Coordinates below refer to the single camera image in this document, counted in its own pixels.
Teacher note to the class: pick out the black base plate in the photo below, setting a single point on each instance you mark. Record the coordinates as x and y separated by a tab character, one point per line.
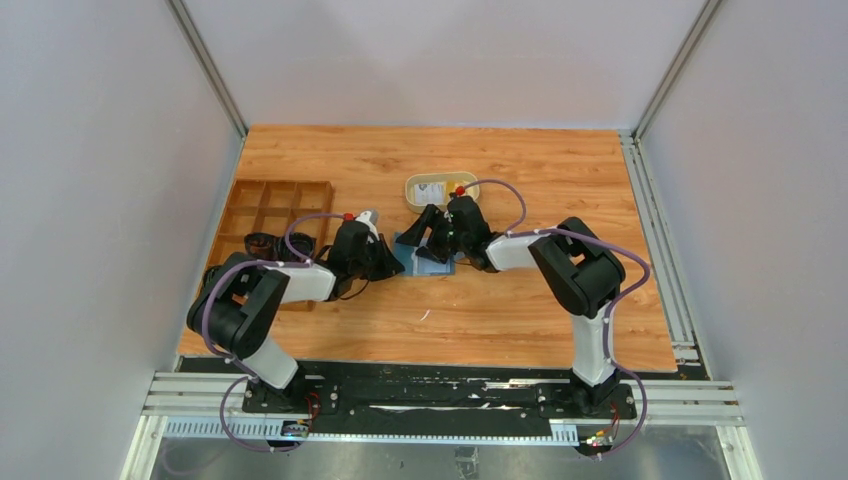
439	400

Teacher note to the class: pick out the white credit card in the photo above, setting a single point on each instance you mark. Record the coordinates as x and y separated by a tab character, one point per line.
420	265

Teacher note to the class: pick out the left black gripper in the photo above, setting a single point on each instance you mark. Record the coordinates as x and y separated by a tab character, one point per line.
387	260

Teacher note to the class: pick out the card in tray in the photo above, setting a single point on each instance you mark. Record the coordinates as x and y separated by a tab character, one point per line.
429	193

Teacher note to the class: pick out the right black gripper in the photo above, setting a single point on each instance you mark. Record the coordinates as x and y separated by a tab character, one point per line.
427	219

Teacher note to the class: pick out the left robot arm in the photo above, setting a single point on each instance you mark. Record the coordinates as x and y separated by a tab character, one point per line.
234	311

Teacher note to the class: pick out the tan credit card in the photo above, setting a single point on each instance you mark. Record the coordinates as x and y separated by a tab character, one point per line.
454	188

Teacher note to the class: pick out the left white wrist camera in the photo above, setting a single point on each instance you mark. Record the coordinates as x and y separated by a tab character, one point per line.
369	218

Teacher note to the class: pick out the beige oval tray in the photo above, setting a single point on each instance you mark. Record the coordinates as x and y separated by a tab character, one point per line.
463	176

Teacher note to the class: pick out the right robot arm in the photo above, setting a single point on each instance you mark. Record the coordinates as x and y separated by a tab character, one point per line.
583	276

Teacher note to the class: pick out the aluminium frame rail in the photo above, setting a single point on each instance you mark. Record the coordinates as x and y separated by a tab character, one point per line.
677	310

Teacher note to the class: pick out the blue card holder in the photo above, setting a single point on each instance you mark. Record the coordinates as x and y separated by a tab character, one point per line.
403	255

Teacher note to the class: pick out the brown compartment organizer tray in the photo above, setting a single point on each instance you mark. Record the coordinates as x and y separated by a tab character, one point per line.
268	207

